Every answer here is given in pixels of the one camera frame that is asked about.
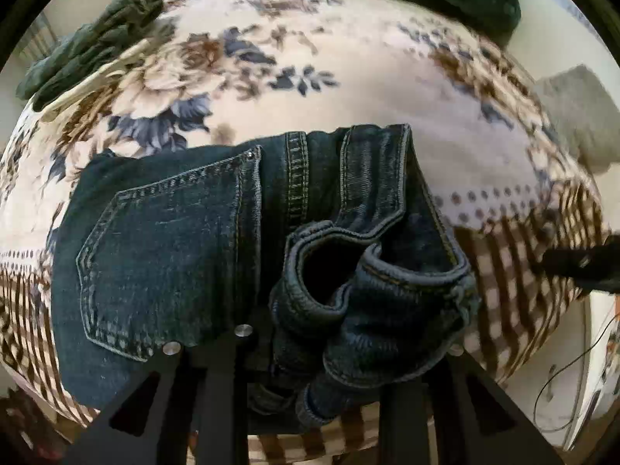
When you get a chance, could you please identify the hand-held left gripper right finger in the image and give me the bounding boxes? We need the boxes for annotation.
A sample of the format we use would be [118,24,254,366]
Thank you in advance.
[378,345,563,465]

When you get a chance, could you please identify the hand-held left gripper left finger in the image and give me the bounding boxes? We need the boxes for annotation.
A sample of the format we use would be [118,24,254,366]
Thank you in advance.
[63,324,253,465]

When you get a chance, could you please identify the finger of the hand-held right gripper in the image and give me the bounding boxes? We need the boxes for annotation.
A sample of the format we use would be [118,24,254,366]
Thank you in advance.
[540,236,620,296]

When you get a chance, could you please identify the dark blue jeans pants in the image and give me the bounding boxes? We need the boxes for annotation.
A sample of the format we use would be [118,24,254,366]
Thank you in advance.
[51,123,484,433]

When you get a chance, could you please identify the white nightstand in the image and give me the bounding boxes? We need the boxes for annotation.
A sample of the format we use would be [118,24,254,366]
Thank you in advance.
[564,295,620,452]

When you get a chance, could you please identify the white bed headboard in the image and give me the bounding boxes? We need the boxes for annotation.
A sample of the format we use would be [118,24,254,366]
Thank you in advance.
[501,0,620,89]

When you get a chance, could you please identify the floral bed sheet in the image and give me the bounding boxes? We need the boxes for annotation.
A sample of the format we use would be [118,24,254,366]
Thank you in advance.
[0,0,612,465]

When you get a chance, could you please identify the olive green folded clothes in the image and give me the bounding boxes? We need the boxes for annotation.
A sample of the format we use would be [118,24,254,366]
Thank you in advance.
[17,0,176,110]

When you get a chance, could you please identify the black cable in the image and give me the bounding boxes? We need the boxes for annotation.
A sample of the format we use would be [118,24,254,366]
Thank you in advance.
[532,317,620,436]

